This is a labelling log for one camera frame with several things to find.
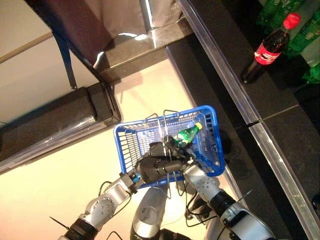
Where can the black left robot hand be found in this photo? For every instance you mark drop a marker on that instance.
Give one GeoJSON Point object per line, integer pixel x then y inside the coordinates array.
{"type": "Point", "coordinates": [150, 167]}

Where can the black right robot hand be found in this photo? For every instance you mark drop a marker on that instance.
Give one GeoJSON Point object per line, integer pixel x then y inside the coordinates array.
{"type": "Point", "coordinates": [183, 155]}

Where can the green Sprite bottle yellow cap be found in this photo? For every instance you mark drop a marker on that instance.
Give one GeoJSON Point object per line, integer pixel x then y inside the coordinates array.
{"type": "Point", "coordinates": [312, 76]}
{"type": "Point", "coordinates": [185, 136]}
{"type": "Point", "coordinates": [271, 12]}
{"type": "Point", "coordinates": [305, 37]}

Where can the blue plastic shopping basket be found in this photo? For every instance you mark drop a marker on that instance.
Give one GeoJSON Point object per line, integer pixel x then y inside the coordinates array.
{"type": "Point", "coordinates": [175, 116]}

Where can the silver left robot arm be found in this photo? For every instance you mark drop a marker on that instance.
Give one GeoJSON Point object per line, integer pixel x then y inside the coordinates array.
{"type": "Point", "coordinates": [105, 207]}

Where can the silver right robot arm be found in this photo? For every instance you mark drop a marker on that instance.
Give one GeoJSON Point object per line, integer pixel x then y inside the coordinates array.
{"type": "Point", "coordinates": [207, 185]}

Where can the silver left robot leg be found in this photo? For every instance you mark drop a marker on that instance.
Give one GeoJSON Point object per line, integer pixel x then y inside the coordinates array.
{"type": "Point", "coordinates": [147, 215]}

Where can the black shelf board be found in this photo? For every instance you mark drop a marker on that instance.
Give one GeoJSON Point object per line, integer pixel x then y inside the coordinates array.
{"type": "Point", "coordinates": [275, 95]}
{"type": "Point", "coordinates": [212, 87]}

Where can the dark stone plinth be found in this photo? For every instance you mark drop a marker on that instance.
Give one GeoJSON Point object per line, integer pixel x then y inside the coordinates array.
{"type": "Point", "coordinates": [140, 55]}

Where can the black display unit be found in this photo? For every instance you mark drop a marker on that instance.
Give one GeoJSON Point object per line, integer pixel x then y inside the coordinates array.
{"type": "Point", "coordinates": [50, 120]}

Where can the Coca-Cola bottle red cap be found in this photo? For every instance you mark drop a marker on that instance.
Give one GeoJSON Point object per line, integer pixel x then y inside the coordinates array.
{"type": "Point", "coordinates": [267, 52]}

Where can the brown end panel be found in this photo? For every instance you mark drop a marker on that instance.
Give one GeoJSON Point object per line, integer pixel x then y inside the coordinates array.
{"type": "Point", "coordinates": [100, 25]}

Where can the chrome post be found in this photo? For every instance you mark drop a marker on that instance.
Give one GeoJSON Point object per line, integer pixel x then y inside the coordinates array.
{"type": "Point", "coordinates": [147, 15]}

